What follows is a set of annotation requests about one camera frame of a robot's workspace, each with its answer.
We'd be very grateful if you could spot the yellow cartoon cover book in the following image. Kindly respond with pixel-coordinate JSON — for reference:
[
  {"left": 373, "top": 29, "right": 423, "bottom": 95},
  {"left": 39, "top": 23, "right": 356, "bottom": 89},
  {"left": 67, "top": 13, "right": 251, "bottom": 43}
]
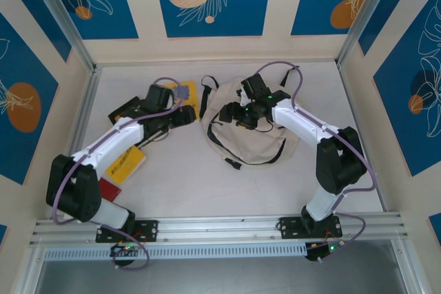
[{"left": 161, "top": 81, "right": 201, "bottom": 123}]

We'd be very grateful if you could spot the aluminium table side rail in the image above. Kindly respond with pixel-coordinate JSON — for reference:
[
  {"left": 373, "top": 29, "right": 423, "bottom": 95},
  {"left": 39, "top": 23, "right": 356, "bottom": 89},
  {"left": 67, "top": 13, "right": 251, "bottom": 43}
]
[
  {"left": 68, "top": 66, "right": 103, "bottom": 157},
  {"left": 336, "top": 63, "right": 390, "bottom": 213}
]

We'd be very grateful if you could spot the slotted grey cable duct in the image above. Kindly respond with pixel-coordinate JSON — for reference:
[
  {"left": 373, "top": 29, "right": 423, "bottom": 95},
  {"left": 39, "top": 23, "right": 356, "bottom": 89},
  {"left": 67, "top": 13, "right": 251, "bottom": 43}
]
[{"left": 43, "top": 242, "right": 308, "bottom": 261}]

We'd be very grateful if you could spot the aluminium frame post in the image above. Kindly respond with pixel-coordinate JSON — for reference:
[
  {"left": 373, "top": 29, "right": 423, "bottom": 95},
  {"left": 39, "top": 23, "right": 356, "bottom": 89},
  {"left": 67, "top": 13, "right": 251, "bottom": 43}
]
[
  {"left": 336, "top": 0, "right": 424, "bottom": 70},
  {"left": 25, "top": 0, "right": 98, "bottom": 74}
]

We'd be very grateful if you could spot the cream canvas backpack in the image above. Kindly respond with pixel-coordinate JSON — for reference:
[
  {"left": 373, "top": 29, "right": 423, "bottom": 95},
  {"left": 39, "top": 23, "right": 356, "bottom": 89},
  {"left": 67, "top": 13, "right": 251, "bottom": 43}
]
[{"left": 198, "top": 66, "right": 302, "bottom": 171}]

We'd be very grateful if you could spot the right controller board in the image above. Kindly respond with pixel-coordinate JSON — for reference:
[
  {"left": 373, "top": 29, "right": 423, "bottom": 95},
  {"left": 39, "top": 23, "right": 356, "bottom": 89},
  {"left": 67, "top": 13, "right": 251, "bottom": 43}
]
[{"left": 305, "top": 242, "right": 345, "bottom": 262}]

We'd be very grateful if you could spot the black book with deer print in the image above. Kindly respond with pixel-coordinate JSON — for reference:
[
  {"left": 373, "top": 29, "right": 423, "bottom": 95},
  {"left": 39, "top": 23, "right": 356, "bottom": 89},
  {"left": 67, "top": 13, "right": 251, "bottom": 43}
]
[{"left": 107, "top": 96, "right": 143, "bottom": 126}]

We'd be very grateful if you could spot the red notebook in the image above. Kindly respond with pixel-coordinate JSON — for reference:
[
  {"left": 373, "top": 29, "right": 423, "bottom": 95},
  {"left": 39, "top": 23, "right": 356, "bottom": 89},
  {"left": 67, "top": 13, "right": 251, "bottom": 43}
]
[{"left": 98, "top": 177, "right": 123, "bottom": 202}]

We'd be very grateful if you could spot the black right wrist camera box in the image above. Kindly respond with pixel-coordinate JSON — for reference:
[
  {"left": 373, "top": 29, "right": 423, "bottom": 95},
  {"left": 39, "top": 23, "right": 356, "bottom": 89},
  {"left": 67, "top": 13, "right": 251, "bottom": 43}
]
[{"left": 240, "top": 74, "right": 274, "bottom": 103}]

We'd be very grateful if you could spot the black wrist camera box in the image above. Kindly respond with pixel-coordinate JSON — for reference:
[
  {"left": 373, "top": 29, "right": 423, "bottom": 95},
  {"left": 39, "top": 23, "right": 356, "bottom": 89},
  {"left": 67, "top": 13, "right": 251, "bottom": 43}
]
[
  {"left": 143, "top": 83, "right": 173, "bottom": 111},
  {"left": 240, "top": 74, "right": 274, "bottom": 103}
]

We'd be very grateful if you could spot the aluminium mounting rail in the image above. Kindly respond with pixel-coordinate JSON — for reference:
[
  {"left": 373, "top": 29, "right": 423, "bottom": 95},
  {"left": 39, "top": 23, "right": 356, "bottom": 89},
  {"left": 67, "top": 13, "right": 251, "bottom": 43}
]
[{"left": 29, "top": 213, "right": 409, "bottom": 247}]

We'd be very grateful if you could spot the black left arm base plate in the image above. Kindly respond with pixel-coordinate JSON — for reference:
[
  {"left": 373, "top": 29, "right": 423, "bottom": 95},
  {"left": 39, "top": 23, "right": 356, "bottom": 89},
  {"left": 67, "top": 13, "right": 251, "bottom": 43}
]
[{"left": 95, "top": 218, "right": 159, "bottom": 243}]

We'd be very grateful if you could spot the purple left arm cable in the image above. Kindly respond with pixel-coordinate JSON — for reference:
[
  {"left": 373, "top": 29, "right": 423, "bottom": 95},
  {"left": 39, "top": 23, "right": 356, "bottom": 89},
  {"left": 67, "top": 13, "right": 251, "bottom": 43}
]
[{"left": 50, "top": 76, "right": 189, "bottom": 271}]

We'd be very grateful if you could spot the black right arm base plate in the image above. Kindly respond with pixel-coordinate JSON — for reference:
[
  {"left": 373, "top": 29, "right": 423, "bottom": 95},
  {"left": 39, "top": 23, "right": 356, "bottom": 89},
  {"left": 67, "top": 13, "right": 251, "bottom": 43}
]
[{"left": 278, "top": 216, "right": 344, "bottom": 240}]

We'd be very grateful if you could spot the yellow book with black title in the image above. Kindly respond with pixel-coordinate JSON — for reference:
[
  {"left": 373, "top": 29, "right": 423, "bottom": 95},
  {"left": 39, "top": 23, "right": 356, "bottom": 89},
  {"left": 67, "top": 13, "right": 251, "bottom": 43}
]
[{"left": 105, "top": 145, "right": 147, "bottom": 187}]

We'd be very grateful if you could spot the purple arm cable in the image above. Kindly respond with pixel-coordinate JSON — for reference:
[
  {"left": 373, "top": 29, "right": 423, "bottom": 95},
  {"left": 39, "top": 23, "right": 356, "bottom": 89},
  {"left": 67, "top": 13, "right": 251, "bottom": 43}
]
[
  {"left": 256, "top": 61, "right": 378, "bottom": 264},
  {"left": 50, "top": 76, "right": 189, "bottom": 271}
]

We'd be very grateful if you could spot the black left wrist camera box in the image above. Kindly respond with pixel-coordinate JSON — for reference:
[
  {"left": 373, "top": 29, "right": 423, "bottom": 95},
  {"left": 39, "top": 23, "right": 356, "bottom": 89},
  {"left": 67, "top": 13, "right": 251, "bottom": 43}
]
[{"left": 143, "top": 83, "right": 173, "bottom": 111}]

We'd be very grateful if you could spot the controller board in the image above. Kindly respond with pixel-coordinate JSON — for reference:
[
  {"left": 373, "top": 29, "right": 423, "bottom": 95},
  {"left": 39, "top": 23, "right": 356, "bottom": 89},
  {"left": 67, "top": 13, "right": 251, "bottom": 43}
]
[
  {"left": 110, "top": 242, "right": 139, "bottom": 258},
  {"left": 305, "top": 242, "right": 345, "bottom": 262}
]

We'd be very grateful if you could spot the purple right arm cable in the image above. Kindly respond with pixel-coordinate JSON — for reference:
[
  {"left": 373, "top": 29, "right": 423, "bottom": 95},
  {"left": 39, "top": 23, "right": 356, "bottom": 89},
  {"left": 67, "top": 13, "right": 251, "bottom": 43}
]
[{"left": 256, "top": 61, "right": 378, "bottom": 264}]

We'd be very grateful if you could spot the left controller board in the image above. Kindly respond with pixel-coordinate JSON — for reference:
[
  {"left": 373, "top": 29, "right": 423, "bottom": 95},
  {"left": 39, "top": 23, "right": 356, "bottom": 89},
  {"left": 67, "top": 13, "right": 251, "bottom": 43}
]
[{"left": 110, "top": 242, "right": 139, "bottom": 258}]

